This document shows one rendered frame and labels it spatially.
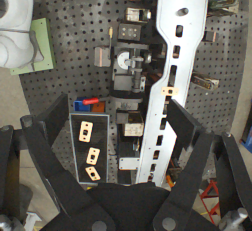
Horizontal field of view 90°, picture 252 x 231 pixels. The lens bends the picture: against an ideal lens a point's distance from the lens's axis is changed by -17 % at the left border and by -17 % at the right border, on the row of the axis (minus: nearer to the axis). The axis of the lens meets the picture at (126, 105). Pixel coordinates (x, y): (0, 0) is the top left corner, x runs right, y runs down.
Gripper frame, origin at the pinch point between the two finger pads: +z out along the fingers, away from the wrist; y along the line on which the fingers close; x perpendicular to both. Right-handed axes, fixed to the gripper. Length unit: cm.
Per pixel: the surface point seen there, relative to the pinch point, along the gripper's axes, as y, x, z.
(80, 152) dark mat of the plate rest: -12.8, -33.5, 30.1
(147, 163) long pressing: 21, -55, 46
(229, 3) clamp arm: 41, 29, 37
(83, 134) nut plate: -10.6, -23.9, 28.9
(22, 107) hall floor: -114, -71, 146
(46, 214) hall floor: -139, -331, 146
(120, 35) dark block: 0.6, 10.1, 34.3
